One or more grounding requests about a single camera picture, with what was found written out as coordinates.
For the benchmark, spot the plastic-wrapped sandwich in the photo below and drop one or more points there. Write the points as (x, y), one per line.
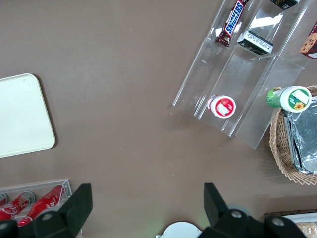
(308, 229)

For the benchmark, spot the clear acrylic drinks box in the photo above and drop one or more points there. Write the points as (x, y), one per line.
(37, 184)

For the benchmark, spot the round wicker basket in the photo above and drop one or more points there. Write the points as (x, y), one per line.
(278, 138)

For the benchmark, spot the clear acrylic display rack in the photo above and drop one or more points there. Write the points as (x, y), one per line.
(242, 74)

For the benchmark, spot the red Coca-Cola bottle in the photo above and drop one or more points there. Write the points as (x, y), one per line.
(44, 202)

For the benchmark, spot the red-lidded yogurt cup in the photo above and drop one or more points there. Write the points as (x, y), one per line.
(224, 106)

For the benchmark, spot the black box with gold print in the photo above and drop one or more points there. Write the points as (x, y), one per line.
(284, 3)

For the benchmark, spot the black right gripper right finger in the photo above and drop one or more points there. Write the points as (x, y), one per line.
(218, 210)

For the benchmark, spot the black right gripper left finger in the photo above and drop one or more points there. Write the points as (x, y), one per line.
(71, 213)

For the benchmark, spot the black box with white label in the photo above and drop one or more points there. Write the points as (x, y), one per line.
(257, 43)

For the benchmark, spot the white round disc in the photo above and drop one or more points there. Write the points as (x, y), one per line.
(180, 230)

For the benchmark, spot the foil-wrapped package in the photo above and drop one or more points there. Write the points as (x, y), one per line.
(307, 134)
(288, 129)

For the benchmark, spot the cookie box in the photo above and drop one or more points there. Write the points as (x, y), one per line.
(310, 43)

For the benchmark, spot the brown wicker basket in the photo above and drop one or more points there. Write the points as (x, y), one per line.
(292, 212)

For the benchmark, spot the green chips can white lid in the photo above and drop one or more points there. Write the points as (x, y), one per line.
(297, 99)

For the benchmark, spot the red Coca-Cola can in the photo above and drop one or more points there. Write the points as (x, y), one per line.
(15, 207)
(2, 199)

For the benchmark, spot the cream plastic tray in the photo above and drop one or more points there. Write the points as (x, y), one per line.
(22, 116)

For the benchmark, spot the Snickers chocolate bar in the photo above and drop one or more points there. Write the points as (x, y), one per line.
(234, 17)

